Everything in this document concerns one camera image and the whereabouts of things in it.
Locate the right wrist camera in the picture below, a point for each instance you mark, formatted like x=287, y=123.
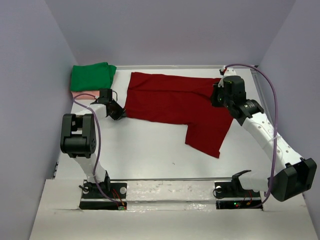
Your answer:
x=227, y=71

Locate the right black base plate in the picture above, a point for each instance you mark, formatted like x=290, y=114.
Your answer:
x=228, y=198

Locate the red t shirt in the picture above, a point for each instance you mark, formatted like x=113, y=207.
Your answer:
x=180, y=100

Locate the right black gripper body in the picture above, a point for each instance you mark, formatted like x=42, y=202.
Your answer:
x=219, y=99

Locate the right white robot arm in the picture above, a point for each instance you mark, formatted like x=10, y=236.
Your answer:
x=290, y=173

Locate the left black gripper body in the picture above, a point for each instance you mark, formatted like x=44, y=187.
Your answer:
x=117, y=112

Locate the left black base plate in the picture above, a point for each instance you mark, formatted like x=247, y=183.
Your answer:
x=117, y=197

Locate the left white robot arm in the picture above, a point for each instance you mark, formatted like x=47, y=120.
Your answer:
x=81, y=138

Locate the folded pink t shirt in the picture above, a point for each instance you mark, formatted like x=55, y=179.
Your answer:
x=85, y=95

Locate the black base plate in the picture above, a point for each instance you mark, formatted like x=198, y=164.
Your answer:
x=117, y=197
x=228, y=198

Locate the folded green t shirt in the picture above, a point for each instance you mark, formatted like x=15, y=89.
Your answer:
x=92, y=77

